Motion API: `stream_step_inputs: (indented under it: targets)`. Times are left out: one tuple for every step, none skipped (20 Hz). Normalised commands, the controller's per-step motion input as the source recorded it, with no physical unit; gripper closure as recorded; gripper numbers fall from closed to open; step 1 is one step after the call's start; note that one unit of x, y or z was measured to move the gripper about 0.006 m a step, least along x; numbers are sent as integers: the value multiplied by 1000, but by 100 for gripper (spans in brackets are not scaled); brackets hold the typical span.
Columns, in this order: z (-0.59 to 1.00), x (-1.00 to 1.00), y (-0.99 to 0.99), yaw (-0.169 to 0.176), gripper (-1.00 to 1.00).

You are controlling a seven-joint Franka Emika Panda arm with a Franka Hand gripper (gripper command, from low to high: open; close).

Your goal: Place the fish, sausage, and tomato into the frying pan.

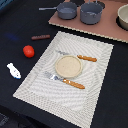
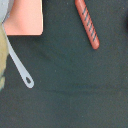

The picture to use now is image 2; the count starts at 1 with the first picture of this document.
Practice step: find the grey frying pan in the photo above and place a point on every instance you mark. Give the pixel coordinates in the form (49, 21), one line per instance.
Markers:
(7, 50)

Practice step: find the pink stove board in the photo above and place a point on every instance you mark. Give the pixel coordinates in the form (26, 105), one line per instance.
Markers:
(26, 18)

